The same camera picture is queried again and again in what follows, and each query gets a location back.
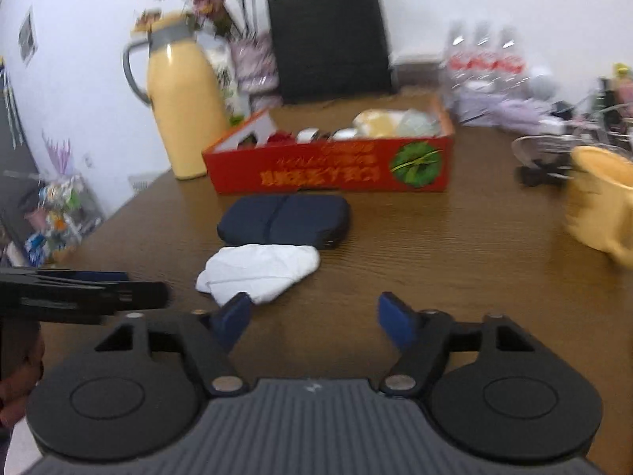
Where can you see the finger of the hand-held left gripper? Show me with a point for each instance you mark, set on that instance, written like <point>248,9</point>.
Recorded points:
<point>89,276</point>
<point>123,298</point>

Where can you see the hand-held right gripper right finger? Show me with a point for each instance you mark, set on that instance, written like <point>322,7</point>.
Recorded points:
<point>398,319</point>

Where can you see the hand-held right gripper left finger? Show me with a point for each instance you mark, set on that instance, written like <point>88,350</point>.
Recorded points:
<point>232,319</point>

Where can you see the white cloth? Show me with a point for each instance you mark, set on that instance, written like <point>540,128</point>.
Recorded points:
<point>262,269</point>

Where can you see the red cardboard box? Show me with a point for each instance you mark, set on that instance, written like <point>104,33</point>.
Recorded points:
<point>336,168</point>

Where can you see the person's left hand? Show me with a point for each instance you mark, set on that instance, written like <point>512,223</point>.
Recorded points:
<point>20,396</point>

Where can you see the colourful packets pile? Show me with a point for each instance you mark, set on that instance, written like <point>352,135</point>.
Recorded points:
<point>57,222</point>

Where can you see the navy zip pouch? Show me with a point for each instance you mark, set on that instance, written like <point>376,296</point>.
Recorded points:
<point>287,220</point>

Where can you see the purple dried flowers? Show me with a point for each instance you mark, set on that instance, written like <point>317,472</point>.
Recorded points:
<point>58,153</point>

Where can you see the dark cabinet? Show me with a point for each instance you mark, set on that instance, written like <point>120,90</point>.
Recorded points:
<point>15,158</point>

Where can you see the small red item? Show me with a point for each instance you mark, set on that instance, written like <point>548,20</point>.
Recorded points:
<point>281,137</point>

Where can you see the pale yellow bundle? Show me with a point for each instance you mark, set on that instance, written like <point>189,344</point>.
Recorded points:
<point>378,123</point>

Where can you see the pale green bundle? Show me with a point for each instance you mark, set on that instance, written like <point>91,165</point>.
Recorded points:
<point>419,123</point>

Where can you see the yellow thermos jug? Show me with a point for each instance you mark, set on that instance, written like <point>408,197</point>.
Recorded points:
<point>185,104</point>

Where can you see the clear glass bowl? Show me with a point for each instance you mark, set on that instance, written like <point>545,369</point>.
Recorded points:
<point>541,163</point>

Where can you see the yellow mug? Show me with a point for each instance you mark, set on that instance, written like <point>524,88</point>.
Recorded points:
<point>601,198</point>

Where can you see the white flat box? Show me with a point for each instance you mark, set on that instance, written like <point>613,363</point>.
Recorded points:
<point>420,72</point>

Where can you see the clear water bottle red label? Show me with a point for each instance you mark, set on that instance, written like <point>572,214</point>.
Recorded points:
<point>512,57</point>
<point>484,57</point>
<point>457,57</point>

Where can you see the white round device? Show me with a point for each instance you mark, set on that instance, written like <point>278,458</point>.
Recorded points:
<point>542,83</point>

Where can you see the black paper bag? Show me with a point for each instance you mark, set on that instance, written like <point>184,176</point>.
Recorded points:
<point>331,44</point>

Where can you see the dried flower bouquet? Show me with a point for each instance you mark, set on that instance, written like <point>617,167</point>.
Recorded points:
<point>212,5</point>

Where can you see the grey wall plate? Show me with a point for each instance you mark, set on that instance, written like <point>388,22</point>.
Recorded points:
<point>28,37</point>

